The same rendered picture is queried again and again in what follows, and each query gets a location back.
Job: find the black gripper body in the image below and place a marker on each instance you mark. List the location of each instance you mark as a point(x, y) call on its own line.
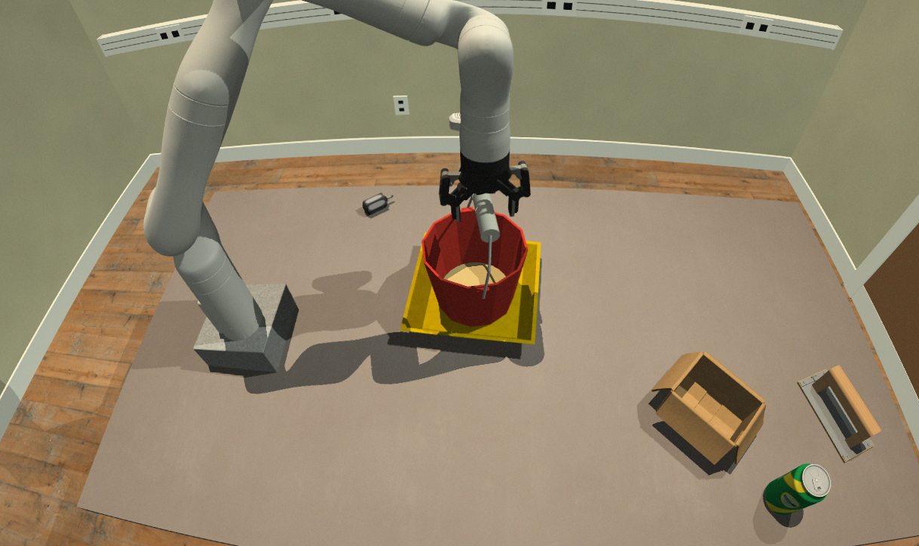
point(471, 171)

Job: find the open brown cardboard box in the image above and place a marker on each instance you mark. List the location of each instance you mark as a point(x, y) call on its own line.
point(720, 397)

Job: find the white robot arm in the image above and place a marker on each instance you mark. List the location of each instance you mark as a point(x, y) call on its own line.
point(206, 90)

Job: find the yellow square tray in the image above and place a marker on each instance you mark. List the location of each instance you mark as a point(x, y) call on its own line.
point(423, 311)

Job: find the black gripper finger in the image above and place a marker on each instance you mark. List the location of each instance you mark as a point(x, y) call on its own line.
point(460, 194)
point(515, 193)

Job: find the green drink can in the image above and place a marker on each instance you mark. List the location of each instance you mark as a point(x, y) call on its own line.
point(802, 487)

